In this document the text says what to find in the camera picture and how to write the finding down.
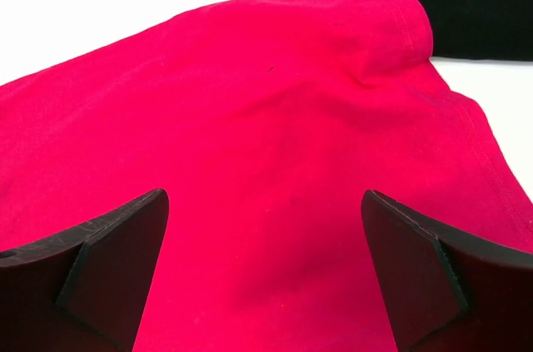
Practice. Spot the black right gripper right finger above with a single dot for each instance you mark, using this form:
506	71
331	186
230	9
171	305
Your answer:
445	289

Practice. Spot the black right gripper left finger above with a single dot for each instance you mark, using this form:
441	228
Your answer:
85	288

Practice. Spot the crimson red t-shirt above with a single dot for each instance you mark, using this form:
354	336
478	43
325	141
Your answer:
265	121

